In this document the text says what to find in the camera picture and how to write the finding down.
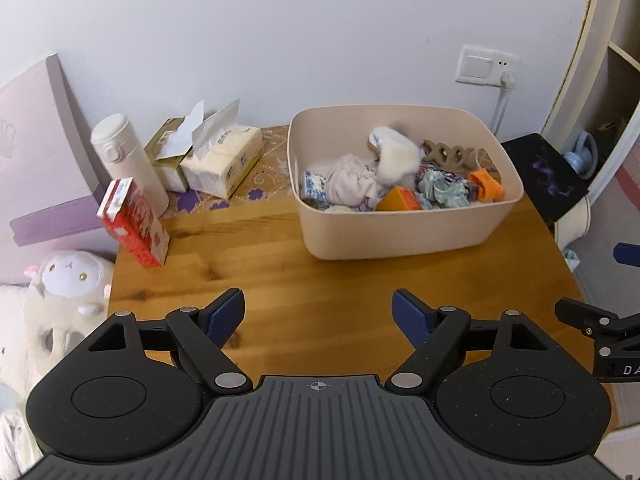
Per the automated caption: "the white plug cable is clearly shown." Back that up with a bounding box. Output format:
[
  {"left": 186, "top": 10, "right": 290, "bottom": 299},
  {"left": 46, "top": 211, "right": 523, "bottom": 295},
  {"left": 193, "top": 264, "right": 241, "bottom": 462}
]
[{"left": 492, "top": 72, "right": 517, "bottom": 136}]

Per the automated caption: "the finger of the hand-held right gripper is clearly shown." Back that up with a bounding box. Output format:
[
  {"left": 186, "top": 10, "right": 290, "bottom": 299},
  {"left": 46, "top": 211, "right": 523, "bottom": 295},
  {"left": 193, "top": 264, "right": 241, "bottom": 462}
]
[
  {"left": 555, "top": 296, "right": 640, "bottom": 348},
  {"left": 614, "top": 241, "right": 640, "bottom": 265}
]

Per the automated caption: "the light blue kettle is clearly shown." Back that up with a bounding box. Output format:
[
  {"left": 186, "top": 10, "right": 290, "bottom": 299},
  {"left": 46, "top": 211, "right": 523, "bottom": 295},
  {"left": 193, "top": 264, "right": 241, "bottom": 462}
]
[{"left": 562, "top": 130, "right": 599, "bottom": 179}]

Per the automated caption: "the wooden desktop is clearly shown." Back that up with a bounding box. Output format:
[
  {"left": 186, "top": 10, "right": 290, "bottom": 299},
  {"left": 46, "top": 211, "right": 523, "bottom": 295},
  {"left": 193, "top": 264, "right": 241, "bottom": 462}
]
[{"left": 107, "top": 125, "right": 626, "bottom": 436}]

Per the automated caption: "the brown hair claw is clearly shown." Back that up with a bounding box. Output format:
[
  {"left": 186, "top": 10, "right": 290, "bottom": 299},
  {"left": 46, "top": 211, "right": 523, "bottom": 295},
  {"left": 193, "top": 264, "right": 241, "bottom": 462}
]
[{"left": 420, "top": 139, "right": 477, "bottom": 173}]

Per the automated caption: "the orange hair clip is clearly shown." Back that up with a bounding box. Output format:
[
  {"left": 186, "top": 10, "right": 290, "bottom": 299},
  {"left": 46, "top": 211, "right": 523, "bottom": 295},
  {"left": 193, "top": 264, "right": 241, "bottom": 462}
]
[{"left": 467, "top": 169, "right": 505, "bottom": 203}]

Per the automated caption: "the beige plastic storage bin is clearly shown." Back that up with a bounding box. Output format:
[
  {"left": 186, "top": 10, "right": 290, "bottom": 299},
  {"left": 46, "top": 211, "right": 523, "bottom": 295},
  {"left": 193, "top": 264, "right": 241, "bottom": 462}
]
[{"left": 287, "top": 104, "right": 525, "bottom": 261}]

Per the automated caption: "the red carton box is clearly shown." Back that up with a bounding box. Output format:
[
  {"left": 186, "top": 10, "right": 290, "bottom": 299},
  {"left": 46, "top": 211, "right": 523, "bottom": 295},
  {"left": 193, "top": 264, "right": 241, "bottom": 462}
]
[{"left": 96, "top": 176, "right": 171, "bottom": 267}]

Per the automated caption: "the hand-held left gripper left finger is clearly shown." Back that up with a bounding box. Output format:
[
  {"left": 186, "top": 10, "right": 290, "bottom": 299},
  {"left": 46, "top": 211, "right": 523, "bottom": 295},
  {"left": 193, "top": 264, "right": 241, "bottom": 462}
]
[{"left": 87, "top": 287, "right": 253, "bottom": 396}]

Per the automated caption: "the white thermos bottle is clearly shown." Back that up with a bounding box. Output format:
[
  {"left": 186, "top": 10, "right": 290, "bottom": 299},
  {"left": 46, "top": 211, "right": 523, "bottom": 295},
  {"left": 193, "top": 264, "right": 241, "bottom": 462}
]
[{"left": 90, "top": 113, "right": 170, "bottom": 213}]

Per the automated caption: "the cream wardrobe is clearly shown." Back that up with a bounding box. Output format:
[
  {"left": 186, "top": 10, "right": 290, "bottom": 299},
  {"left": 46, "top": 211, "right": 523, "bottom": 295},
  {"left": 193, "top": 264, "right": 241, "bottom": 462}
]
[{"left": 542, "top": 0, "right": 640, "bottom": 196}]

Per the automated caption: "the gold tissue box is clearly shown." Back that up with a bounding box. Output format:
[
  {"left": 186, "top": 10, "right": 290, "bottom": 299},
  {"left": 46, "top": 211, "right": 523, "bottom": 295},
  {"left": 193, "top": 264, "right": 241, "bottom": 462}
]
[{"left": 144, "top": 101, "right": 206, "bottom": 193}]

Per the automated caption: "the blue grey scrunchie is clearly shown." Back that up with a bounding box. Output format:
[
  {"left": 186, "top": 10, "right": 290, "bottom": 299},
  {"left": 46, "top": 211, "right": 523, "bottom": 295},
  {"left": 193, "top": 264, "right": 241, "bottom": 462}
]
[{"left": 415, "top": 169, "right": 471, "bottom": 208}]

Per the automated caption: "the blue white tissue packet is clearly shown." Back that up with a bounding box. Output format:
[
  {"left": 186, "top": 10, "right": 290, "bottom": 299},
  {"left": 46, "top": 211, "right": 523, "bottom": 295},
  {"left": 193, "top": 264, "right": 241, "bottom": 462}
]
[{"left": 301, "top": 170, "right": 331, "bottom": 207}]

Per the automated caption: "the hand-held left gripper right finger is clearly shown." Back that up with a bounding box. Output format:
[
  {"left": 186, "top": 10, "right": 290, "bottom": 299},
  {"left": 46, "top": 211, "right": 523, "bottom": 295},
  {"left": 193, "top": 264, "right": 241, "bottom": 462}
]
[{"left": 384, "top": 287, "right": 548, "bottom": 393}]

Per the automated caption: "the yellow soft tissue pack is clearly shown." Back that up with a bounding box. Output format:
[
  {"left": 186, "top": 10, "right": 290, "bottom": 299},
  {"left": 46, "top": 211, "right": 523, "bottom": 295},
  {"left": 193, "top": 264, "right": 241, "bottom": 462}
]
[{"left": 180, "top": 100, "right": 264, "bottom": 200}]

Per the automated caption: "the white wall switch socket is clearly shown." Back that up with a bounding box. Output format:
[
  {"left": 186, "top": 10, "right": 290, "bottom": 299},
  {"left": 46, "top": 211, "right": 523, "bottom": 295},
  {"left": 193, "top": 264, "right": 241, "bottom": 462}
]
[{"left": 456, "top": 45, "right": 521, "bottom": 90}]

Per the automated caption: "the purple white box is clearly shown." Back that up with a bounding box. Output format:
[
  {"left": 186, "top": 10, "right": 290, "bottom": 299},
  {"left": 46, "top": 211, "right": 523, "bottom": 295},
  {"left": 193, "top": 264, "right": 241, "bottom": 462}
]
[{"left": 0, "top": 52, "right": 118, "bottom": 248}]

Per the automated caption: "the white fuzzy headband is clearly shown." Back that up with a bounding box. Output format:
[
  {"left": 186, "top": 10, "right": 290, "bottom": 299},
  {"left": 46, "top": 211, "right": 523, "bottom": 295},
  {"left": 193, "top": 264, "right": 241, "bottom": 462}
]
[{"left": 369, "top": 126, "right": 422, "bottom": 187}]

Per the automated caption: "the black cushion purple print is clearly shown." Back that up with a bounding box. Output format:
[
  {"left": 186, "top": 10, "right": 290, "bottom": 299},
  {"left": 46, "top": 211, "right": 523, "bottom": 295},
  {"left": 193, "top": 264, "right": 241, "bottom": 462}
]
[{"left": 500, "top": 133, "right": 591, "bottom": 223}]

